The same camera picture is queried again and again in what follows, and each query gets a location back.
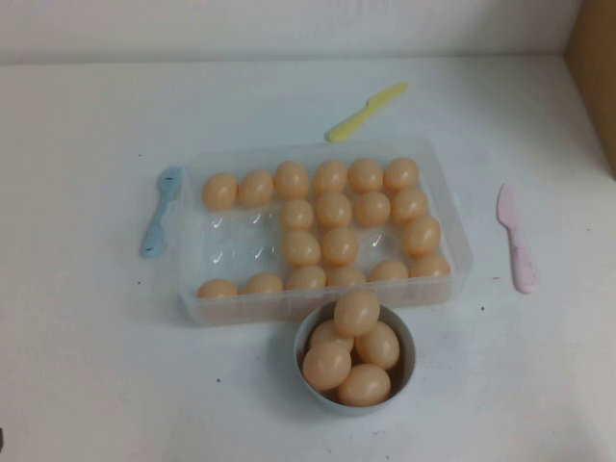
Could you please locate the clear plastic egg box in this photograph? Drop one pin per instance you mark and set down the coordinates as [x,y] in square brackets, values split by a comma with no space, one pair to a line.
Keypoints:
[240,240]

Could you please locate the yellow plastic knife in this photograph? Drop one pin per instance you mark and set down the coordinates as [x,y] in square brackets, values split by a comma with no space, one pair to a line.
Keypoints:
[356,118]

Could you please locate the pale grey round bowl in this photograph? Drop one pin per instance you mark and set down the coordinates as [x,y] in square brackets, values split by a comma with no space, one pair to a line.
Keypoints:
[408,347]

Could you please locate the brown cardboard box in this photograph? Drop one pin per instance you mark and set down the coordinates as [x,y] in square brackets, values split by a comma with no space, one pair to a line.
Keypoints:
[594,72]

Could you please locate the pink plastic knife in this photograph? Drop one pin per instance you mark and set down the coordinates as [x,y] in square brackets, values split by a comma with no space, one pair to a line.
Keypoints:
[517,245]

